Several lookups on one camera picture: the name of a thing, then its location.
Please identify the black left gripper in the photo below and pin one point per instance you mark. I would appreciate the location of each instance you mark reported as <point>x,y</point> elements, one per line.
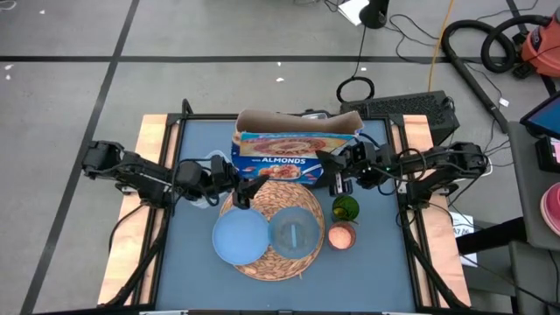
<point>225,179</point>

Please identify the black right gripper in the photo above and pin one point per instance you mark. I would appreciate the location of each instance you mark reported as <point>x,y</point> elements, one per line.
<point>361,166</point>

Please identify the blue almond cereal box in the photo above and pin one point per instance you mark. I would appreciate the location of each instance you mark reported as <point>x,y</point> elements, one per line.
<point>284,162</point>

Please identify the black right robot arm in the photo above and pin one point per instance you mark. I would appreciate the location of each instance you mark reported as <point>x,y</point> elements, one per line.
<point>437,164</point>

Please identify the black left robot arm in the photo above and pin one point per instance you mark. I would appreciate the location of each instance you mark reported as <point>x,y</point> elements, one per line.
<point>140,175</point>

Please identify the round woven straw placemat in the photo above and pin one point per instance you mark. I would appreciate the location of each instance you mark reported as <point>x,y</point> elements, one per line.
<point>280,197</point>

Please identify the blue plate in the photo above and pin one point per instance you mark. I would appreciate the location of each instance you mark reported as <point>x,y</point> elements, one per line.
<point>240,236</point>

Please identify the green glass cup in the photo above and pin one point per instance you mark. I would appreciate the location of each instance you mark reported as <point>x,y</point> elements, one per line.
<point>349,205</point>

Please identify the pale blue bowl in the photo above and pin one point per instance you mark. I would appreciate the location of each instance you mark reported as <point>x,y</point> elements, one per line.
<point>294,232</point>

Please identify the orange glass of juice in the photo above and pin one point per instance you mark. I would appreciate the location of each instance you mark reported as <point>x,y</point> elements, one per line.
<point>341,236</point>

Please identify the black computer case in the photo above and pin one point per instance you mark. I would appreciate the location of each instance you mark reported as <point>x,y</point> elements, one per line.
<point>402,107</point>

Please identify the printed white paper sheet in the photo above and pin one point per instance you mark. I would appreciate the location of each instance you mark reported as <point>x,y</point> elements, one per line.
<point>464,227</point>

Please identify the black round stand base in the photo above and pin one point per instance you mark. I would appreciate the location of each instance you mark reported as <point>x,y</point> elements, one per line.
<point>374,13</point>

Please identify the grey desk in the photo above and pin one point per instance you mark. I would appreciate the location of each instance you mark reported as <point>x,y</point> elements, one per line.
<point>525,197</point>

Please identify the black device with pink screen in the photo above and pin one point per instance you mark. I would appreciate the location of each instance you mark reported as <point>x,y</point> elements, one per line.
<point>549,153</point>

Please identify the tablet with blue screen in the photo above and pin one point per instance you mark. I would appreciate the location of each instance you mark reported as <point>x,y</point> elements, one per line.
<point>547,116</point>

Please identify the pink round object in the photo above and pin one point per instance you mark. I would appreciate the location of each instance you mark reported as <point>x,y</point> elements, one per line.
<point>552,210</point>

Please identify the red vacuum cleaner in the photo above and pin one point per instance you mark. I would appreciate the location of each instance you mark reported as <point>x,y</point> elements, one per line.
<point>542,48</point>

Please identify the black metal table frame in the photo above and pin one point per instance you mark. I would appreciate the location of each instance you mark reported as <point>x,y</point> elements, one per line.
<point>210,117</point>

